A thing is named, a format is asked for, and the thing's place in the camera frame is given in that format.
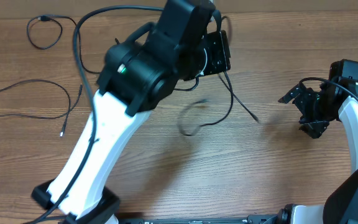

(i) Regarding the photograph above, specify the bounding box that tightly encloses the black cable bundle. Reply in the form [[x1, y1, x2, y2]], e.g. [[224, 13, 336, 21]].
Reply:
[[177, 71, 260, 138]]

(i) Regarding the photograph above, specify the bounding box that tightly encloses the short black cable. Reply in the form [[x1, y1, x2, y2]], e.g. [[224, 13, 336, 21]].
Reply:
[[26, 14, 121, 75]]

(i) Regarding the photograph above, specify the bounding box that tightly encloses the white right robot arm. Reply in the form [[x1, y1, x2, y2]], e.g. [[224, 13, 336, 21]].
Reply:
[[267, 59, 358, 223]]

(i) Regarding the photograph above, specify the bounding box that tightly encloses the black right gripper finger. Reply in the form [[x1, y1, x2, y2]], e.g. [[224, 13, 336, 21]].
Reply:
[[278, 84, 301, 104], [299, 121, 329, 139]]

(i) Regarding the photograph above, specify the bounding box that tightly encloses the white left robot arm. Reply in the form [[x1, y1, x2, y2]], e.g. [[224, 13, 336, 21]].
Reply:
[[32, 0, 231, 223]]

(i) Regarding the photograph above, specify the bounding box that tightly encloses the thin black usb cable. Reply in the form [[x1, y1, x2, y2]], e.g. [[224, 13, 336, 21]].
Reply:
[[0, 78, 83, 138]]

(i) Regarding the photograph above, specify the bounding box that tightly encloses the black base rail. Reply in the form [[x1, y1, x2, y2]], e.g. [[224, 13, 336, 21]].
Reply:
[[116, 203, 335, 224]]

